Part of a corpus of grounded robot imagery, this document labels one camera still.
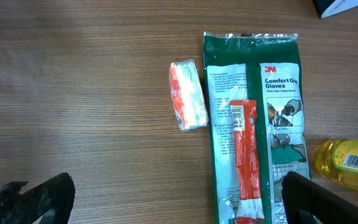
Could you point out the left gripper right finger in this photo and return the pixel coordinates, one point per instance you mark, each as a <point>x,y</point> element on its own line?
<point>306,202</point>

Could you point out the green 3M gloves package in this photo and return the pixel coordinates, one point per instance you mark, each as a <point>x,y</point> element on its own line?
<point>265,68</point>

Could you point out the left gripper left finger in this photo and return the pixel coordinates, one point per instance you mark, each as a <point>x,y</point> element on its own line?
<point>50,202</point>

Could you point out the white barcode scanner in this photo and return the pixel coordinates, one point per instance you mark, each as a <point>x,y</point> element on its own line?
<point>326,8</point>

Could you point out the red snack stick packet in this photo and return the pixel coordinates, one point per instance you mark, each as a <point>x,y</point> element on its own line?
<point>244,115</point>

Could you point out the small red white packet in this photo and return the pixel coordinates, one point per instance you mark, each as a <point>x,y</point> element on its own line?
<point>187,95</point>

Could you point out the yellow liquid soap bottle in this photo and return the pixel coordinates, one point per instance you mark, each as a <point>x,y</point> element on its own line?
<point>337,160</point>

